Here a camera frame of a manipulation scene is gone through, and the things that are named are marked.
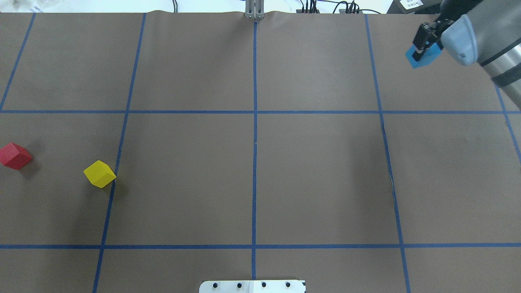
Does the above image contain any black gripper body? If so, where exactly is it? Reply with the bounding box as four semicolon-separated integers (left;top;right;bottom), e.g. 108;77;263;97
419;17;448;43

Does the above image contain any blue foam cube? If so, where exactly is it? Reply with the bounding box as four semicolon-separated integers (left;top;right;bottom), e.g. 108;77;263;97
405;43;442;69

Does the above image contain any red foam cube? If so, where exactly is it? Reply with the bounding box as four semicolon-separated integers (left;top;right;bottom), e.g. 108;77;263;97
0;142;33;170

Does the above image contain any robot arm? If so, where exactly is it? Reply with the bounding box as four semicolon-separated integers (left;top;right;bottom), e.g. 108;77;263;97
405;0;521;107

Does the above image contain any yellow foam cube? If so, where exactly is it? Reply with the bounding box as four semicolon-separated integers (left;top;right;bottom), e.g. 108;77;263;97
83;161;116;188

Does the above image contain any aluminium frame post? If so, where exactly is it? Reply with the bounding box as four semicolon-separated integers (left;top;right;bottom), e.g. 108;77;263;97
245;0;265;20

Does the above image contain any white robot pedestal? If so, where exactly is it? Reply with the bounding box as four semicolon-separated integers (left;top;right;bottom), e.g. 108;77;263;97
199;280;307;293

